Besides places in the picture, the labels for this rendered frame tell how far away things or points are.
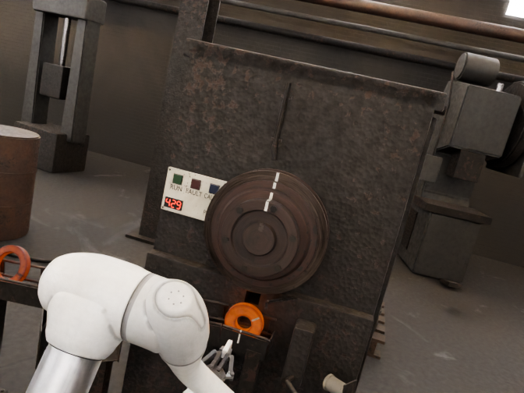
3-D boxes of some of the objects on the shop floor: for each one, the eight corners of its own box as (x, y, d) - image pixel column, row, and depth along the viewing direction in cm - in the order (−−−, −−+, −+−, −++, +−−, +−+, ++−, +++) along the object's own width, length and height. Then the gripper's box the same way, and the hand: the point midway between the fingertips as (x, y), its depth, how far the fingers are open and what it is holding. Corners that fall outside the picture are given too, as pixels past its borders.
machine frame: (167, 351, 283) (227, 58, 248) (341, 410, 264) (431, 104, 230) (101, 426, 212) (172, 33, 178) (332, 513, 194) (460, 93, 159)
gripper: (184, 388, 141) (210, 346, 164) (224, 402, 139) (246, 358, 162) (188, 368, 139) (214, 328, 162) (228, 382, 137) (249, 340, 160)
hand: (227, 348), depth 159 cm, fingers closed
